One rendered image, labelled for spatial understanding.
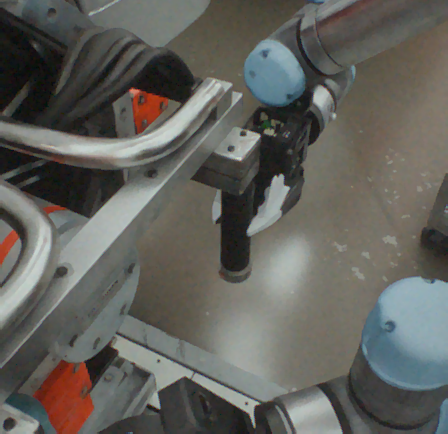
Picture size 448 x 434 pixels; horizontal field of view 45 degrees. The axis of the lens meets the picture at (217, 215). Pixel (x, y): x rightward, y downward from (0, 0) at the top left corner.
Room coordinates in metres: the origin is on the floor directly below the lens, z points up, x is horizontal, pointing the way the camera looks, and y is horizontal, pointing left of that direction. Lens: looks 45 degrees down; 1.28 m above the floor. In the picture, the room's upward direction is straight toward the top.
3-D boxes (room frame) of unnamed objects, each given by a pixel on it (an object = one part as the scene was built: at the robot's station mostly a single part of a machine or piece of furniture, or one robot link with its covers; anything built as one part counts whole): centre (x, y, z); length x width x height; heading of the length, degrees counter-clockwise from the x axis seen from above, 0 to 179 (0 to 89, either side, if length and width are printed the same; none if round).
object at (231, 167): (0.45, 0.01, 0.93); 0.09 x 0.05 x 0.05; 63
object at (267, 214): (0.45, -0.06, 0.85); 0.09 x 0.03 x 0.06; 162
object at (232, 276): (0.44, -0.02, 0.83); 0.04 x 0.04 x 0.16
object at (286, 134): (0.56, -0.08, 0.86); 0.12 x 0.08 x 0.09; 153
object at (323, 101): (0.63, -0.12, 0.85); 0.08 x 0.05 x 0.08; 63
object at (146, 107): (0.67, 0.13, 0.85); 0.09 x 0.08 x 0.07; 153
